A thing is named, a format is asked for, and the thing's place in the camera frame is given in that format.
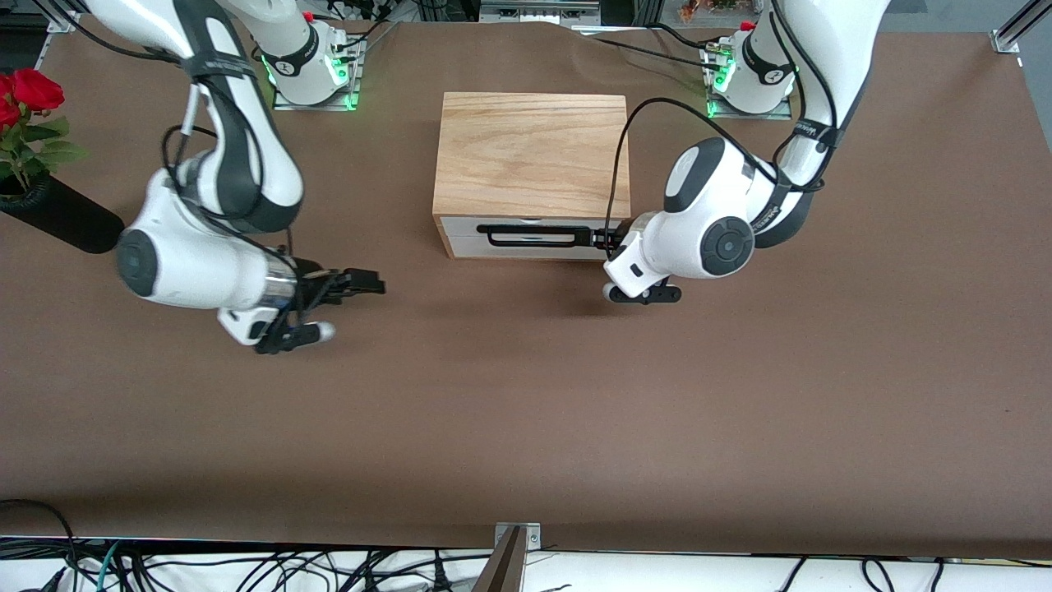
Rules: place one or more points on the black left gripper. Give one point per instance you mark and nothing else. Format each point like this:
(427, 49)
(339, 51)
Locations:
(610, 239)

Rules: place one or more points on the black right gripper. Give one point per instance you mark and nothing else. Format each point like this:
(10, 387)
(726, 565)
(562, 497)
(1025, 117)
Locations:
(316, 284)

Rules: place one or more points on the wooden drawer with white front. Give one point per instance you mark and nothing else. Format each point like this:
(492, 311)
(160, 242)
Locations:
(460, 238)

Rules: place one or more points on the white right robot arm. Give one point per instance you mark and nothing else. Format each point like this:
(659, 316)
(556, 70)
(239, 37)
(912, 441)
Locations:
(197, 263)

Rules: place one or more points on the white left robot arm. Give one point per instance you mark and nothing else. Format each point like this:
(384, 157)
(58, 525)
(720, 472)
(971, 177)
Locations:
(699, 230)

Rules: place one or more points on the light wooden drawer cabinet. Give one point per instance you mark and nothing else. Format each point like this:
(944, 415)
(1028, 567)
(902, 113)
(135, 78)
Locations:
(530, 156)

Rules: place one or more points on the grey background equipment box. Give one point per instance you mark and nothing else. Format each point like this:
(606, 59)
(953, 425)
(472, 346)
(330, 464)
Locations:
(538, 10)

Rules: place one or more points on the black cylindrical vase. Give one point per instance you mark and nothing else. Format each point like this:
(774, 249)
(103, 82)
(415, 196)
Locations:
(74, 222)

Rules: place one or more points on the red rose bouquet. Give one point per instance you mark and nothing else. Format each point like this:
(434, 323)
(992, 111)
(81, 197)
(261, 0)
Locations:
(33, 90)

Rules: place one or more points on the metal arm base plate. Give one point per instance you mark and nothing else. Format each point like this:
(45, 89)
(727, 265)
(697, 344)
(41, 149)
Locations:
(785, 111)
(349, 82)

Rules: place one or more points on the aluminium frame profile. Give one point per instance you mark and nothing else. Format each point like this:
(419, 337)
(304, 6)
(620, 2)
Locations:
(1019, 29)
(64, 18)

